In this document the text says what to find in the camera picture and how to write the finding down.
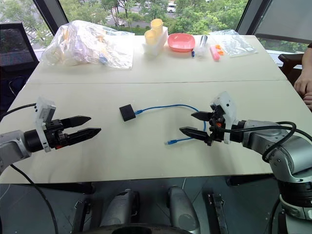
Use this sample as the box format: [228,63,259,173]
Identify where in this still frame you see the pink plastic bowl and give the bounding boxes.
[167,33,196,53]

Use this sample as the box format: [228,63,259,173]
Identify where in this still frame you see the small black box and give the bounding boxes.
[119,104,137,122]

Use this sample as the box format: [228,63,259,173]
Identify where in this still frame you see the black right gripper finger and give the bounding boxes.
[191,111,214,122]
[179,126,211,145]

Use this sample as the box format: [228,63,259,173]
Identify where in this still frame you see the black mesh office chair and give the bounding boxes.
[0,21,40,75]

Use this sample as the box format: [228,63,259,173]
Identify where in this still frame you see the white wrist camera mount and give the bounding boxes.
[33,97,57,153]
[210,91,238,145]

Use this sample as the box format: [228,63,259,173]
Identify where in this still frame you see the clear plastic tube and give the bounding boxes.
[195,34,209,58]

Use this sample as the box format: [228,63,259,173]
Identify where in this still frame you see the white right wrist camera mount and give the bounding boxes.
[210,91,238,145]

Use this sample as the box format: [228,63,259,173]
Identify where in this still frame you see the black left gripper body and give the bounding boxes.
[44,119,71,150]

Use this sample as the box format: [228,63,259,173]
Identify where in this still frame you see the blue Ethernet cable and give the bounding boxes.
[134,104,208,146]

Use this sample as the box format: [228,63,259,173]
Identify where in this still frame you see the short yellow plastic cup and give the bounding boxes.
[144,29,159,46]

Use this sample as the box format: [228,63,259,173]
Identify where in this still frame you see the yellow stacked cups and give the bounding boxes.
[141,25,169,57]

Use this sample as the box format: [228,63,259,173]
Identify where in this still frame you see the bystander bare hand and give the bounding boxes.
[293,70,312,98]

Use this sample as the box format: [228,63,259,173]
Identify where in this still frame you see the small clear plastic bag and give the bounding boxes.
[208,29,259,58]

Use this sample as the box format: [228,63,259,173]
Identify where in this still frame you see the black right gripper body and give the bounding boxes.
[207,104,227,147]

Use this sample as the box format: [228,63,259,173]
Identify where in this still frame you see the dark rounded grey shape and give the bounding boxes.
[99,188,141,228]
[166,185,200,234]

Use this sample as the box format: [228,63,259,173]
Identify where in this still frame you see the black strap with buckle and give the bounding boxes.
[206,192,229,234]

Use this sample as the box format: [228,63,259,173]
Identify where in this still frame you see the dark brown chair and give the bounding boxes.
[278,53,306,82]

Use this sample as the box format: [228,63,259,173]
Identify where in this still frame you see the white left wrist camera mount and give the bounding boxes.
[33,97,57,153]

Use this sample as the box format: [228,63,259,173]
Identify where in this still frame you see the large clear plastic bag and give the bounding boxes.
[40,19,136,71]

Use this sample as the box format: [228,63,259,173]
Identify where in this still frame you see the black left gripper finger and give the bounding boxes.
[66,127,102,145]
[60,116,92,129]

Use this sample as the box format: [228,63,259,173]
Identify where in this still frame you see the tall yellow plastic cup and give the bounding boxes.
[150,19,164,35]

